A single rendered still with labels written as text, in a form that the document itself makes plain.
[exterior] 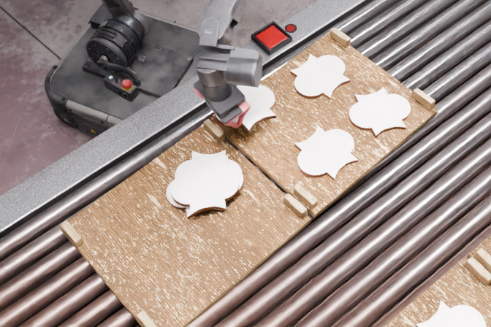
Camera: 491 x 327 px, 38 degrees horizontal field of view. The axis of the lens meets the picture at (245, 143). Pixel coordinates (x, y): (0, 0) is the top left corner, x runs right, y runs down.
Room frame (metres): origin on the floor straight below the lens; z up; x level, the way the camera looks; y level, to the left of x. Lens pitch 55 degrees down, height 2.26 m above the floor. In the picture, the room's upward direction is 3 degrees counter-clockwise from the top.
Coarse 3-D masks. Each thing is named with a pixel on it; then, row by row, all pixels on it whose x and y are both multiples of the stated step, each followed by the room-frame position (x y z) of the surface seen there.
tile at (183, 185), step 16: (192, 176) 0.80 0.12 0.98; (208, 176) 0.80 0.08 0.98; (224, 176) 0.80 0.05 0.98; (176, 192) 0.77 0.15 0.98; (192, 192) 0.76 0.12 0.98; (208, 192) 0.76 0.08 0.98; (224, 192) 0.76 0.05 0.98; (192, 208) 0.73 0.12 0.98; (208, 208) 0.73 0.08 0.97; (224, 208) 0.72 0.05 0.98
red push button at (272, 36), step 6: (264, 30) 1.27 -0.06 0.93; (270, 30) 1.27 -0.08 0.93; (276, 30) 1.27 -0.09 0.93; (258, 36) 1.25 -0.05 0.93; (264, 36) 1.25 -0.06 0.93; (270, 36) 1.25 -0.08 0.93; (276, 36) 1.25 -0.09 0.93; (282, 36) 1.25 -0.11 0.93; (264, 42) 1.23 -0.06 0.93; (270, 42) 1.23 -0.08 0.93; (276, 42) 1.23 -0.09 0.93; (270, 48) 1.21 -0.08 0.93
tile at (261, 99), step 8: (240, 88) 1.00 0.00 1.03; (248, 88) 1.00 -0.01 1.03; (256, 88) 1.00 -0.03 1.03; (264, 88) 1.00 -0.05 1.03; (248, 96) 0.97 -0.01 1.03; (256, 96) 0.97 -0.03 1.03; (264, 96) 0.97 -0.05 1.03; (272, 96) 0.97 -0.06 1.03; (256, 104) 0.95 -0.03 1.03; (264, 104) 0.95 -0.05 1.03; (272, 104) 0.95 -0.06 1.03; (248, 112) 0.93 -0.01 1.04; (256, 112) 0.93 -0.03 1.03; (264, 112) 0.93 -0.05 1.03; (272, 112) 0.93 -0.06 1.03; (232, 120) 0.90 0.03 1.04; (248, 120) 0.90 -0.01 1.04; (256, 120) 0.90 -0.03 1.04; (248, 128) 0.88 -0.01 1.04
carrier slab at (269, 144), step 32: (288, 64) 1.14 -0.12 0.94; (352, 64) 1.13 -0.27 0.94; (288, 96) 1.04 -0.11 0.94; (320, 96) 1.04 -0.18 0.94; (352, 96) 1.03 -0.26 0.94; (256, 128) 0.95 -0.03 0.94; (288, 128) 0.95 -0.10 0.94; (352, 128) 0.94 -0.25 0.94; (416, 128) 0.93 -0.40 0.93; (256, 160) 0.87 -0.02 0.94; (288, 160) 0.86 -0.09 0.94; (288, 192) 0.78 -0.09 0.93; (320, 192) 0.78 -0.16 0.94
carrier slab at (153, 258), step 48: (192, 144) 0.92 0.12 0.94; (144, 192) 0.80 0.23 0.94; (240, 192) 0.79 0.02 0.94; (96, 240) 0.69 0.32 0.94; (144, 240) 0.68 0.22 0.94; (192, 240) 0.67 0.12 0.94; (240, 240) 0.67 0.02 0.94; (288, 240) 0.67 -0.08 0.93; (144, 288) 0.57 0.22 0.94; (192, 288) 0.57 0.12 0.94
